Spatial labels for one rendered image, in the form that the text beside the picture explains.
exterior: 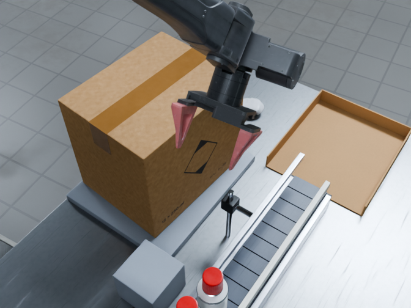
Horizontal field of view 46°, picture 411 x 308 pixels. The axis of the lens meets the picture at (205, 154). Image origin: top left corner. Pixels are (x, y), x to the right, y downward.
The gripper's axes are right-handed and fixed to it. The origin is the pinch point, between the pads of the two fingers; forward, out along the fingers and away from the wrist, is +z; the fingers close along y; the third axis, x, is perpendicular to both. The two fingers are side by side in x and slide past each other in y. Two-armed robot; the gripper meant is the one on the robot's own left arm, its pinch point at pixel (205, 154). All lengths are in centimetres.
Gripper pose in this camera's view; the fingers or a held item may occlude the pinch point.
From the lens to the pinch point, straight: 79.6
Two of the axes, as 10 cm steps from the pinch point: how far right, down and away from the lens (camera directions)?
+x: 3.5, -1.1, 9.3
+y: 8.8, 3.7, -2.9
